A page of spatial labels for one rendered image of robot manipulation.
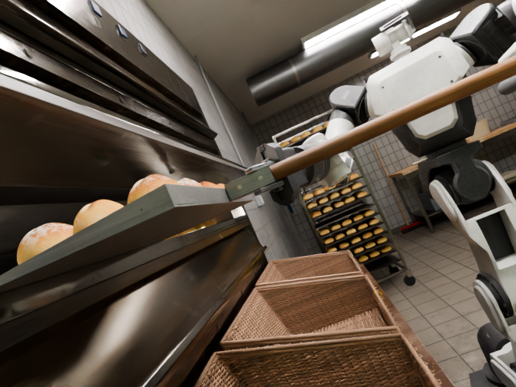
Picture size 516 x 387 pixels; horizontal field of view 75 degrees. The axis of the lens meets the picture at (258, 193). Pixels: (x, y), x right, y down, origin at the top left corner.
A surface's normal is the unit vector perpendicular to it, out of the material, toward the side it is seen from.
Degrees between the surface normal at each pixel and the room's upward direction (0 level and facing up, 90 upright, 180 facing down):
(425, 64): 90
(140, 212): 90
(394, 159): 90
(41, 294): 90
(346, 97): 54
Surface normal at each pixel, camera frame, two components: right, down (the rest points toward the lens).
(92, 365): 0.71, -0.69
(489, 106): -0.15, 0.00
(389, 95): -0.46, 0.14
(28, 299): 0.90, -0.40
